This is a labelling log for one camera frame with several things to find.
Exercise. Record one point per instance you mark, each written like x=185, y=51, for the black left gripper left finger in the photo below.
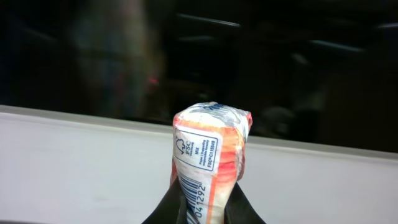
x=172, y=209

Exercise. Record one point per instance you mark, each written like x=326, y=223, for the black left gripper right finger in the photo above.
x=238, y=210

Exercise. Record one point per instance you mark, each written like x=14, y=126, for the orange Kleenex tissue pack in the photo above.
x=208, y=157

